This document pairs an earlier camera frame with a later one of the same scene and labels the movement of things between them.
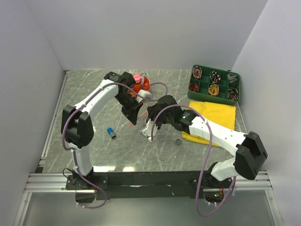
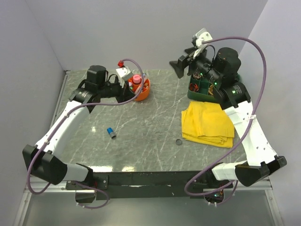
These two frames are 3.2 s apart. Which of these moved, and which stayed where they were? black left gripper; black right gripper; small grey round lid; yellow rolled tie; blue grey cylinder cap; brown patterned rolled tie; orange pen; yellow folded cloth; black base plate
Moved: orange pen; black right gripper; black left gripper
Stayed: black base plate; yellow folded cloth; small grey round lid; yellow rolled tie; blue grey cylinder cap; brown patterned rolled tie
